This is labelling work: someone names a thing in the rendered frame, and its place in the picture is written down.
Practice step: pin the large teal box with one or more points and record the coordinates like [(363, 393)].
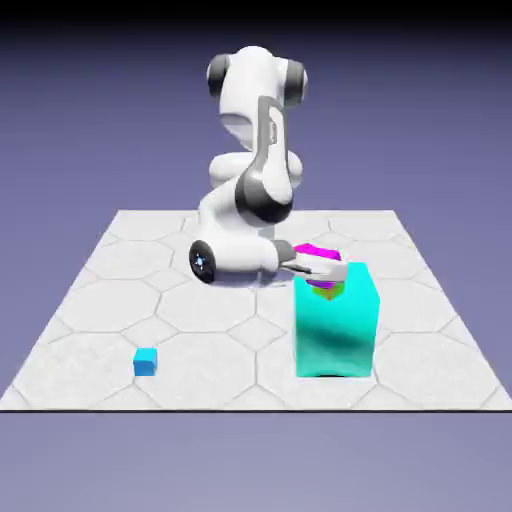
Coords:
[(336, 336)]

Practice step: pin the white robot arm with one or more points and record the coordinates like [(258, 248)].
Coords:
[(244, 256)]

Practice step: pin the large magenta box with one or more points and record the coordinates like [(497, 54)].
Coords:
[(316, 250)]

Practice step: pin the small blue cube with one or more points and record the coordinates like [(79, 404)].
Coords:
[(144, 362)]

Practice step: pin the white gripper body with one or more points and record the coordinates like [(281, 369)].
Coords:
[(324, 269)]

